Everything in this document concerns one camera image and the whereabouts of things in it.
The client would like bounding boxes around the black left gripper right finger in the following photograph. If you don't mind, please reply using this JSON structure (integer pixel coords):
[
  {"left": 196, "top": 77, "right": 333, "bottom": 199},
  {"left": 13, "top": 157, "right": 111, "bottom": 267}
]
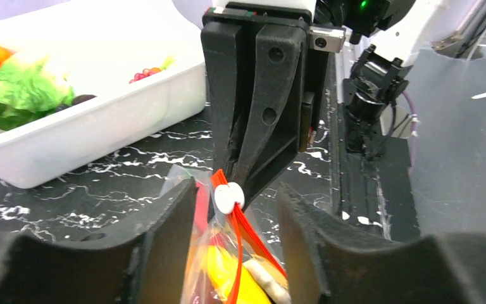
[{"left": 277, "top": 184, "right": 486, "bottom": 303}]

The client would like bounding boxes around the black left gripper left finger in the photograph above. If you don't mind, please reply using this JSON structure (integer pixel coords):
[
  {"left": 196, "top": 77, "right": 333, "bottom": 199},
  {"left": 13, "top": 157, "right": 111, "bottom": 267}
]
[{"left": 0, "top": 178, "right": 197, "bottom": 303}]

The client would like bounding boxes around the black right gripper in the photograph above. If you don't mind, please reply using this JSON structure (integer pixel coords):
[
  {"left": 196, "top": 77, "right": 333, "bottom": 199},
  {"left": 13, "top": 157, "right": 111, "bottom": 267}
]
[{"left": 201, "top": 1, "right": 346, "bottom": 205}]

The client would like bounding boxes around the white toy radish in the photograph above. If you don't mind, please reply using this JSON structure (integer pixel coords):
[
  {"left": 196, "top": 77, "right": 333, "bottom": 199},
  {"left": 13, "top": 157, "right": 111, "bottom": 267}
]
[{"left": 243, "top": 259, "right": 292, "bottom": 304}]

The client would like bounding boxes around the yellow toy banana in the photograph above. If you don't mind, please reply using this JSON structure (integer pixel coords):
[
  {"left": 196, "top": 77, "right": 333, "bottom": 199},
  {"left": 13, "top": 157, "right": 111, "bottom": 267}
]
[{"left": 206, "top": 245, "right": 271, "bottom": 304}]

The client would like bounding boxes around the clear zip bag orange zipper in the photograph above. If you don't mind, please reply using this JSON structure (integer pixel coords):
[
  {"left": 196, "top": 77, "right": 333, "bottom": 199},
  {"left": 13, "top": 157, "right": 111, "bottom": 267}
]
[{"left": 161, "top": 165, "right": 287, "bottom": 303}]

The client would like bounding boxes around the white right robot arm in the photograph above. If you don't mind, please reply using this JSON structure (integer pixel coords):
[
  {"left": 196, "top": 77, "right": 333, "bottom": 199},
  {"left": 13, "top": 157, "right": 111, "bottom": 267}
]
[{"left": 201, "top": 1, "right": 486, "bottom": 200}]

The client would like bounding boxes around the red toy grape bunch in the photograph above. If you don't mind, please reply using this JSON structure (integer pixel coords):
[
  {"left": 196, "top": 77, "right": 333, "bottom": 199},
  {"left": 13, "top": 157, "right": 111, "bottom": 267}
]
[{"left": 128, "top": 67, "right": 163, "bottom": 84}]

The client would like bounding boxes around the white plastic bin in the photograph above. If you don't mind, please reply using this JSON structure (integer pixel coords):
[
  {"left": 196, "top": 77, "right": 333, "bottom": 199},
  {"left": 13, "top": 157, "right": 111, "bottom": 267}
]
[{"left": 0, "top": 1, "right": 206, "bottom": 189}]

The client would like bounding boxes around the green toy lettuce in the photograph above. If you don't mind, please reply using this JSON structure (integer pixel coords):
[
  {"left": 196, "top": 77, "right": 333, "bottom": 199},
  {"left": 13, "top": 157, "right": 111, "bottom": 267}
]
[{"left": 0, "top": 51, "right": 75, "bottom": 131}]

